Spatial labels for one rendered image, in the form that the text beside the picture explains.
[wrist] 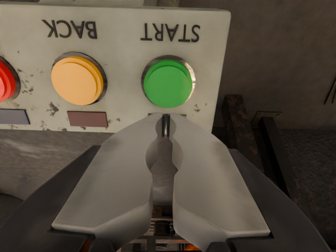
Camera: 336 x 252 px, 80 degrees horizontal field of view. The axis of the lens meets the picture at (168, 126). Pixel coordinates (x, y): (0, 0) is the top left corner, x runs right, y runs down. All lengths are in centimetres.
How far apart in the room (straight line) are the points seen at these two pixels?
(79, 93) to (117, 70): 4
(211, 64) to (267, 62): 80
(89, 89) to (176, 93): 7
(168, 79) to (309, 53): 89
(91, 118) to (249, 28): 74
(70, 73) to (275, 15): 77
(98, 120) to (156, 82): 7
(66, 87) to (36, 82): 3
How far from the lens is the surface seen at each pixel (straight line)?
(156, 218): 246
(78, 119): 21
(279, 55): 97
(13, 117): 24
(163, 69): 16
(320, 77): 113
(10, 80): 21
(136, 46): 17
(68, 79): 18
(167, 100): 17
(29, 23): 20
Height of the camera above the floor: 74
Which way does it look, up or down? 39 degrees down
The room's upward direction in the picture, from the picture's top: 178 degrees counter-clockwise
